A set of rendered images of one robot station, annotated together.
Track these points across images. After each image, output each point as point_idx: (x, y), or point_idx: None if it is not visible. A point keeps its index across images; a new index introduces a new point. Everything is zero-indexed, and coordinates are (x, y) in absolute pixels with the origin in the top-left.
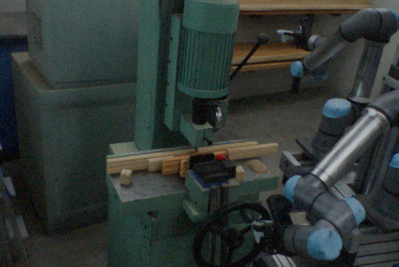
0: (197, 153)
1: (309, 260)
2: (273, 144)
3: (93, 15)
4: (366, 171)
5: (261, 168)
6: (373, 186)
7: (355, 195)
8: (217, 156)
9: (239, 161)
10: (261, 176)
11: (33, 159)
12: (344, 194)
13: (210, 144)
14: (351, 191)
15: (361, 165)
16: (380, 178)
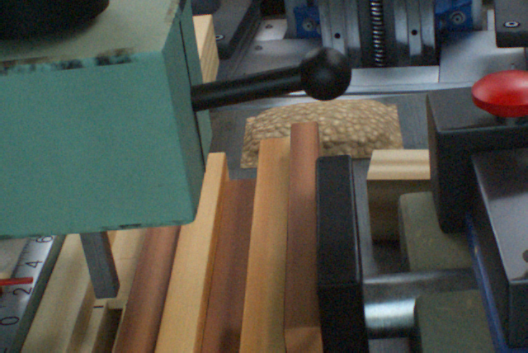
0: (139, 289)
1: None
2: (201, 23)
3: None
4: None
5: (369, 111)
6: (426, 2)
7: (502, 25)
8: (508, 99)
9: (231, 179)
10: (427, 142)
11: None
12: (375, 87)
13: (350, 82)
14: (365, 70)
15: None
16: None
